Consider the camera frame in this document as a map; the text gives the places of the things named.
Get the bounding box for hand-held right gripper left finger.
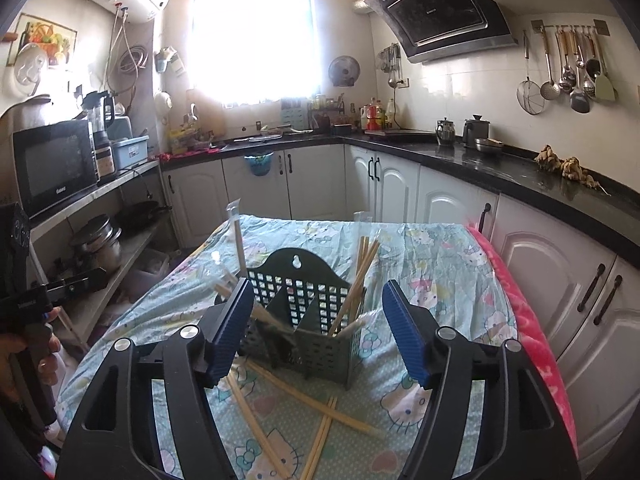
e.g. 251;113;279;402
55;276;256;480

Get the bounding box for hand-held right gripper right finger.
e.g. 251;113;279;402
381;280;581;480

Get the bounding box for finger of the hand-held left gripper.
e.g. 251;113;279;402
42;267;108;297

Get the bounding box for wooden chopstick pair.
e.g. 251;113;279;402
210;252;283;333
226;200;248;281
327;240;383;336
349;212;374;312

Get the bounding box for green plastic utensil basket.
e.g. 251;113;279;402
215;247;368;391

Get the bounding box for pile of wooden chopsticks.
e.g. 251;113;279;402
225;360;383;480

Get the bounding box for row of hanging kitchen utensils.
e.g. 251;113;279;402
540;25;619;113

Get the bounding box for person's left hand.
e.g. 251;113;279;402
0;307;63;401

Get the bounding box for stacked steel pots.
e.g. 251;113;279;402
69;214;123;271

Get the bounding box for cartoon printed tablecloth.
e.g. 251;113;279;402
55;214;518;480

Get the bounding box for black frying pan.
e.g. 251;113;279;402
116;200;171;233

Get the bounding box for metal shelf rack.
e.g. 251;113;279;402
25;160;176;356

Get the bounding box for pink blanket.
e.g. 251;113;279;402
465;222;581;461

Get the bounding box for black microwave oven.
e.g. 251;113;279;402
12;120;100;218

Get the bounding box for black blender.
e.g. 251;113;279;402
82;91;117;181

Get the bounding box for light blue plastic box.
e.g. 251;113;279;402
111;135;151;171

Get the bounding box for white lower cabinets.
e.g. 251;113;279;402
161;142;640;471

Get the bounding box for blue hanging bin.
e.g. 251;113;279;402
244;152;275;177

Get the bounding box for dark brown appliance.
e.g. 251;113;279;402
0;95;53;133

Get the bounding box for black countertop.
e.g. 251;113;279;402
160;127;640;256

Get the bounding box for glass teapot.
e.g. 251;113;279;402
436;117;457;147

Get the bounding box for black kettle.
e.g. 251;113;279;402
462;114;491;150

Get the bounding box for white round cover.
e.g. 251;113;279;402
12;42;48;97

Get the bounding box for group of condiment bottles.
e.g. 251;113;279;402
360;97;396;132

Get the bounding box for small green drawer organizer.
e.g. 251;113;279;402
281;99;306;130

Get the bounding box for ginger root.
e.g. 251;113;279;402
560;156;601;192
535;144;563;173

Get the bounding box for small hanging tools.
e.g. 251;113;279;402
377;42;402;89

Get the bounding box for kitchen window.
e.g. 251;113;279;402
192;0;321;106

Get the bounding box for black range hood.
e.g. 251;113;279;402
362;0;518;65

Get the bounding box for water heater hoses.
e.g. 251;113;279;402
107;7;151;96

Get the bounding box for white wall holder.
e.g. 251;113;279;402
155;47;183;77

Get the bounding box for fruit wall picture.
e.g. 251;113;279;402
7;13;78;67

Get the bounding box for wire mesh strainer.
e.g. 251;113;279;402
516;30;546;116

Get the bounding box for small wall fan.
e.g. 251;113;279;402
328;55;361;87

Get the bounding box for metal utensil rail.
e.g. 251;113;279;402
530;19;610;37

